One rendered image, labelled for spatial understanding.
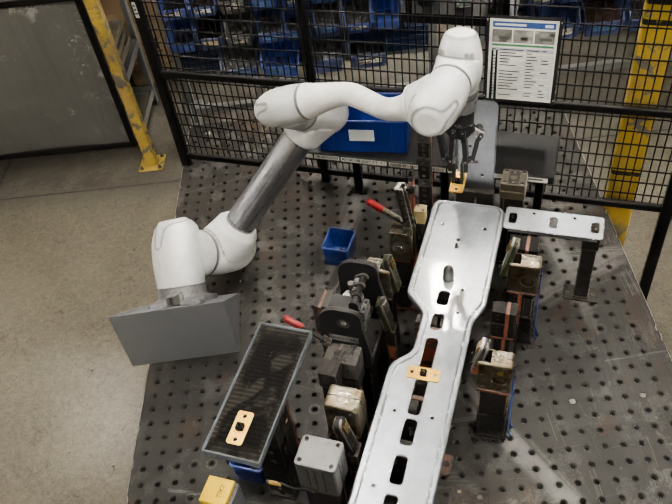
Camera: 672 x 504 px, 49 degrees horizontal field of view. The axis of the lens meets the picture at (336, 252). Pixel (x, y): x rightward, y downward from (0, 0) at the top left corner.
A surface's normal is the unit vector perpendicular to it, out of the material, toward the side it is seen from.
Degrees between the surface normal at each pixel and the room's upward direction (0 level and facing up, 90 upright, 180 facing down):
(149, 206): 0
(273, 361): 0
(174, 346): 90
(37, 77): 92
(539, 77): 90
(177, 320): 90
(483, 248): 0
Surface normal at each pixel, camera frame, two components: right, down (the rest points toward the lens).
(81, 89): 0.03, 0.76
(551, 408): -0.11, -0.70
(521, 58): -0.29, 0.71
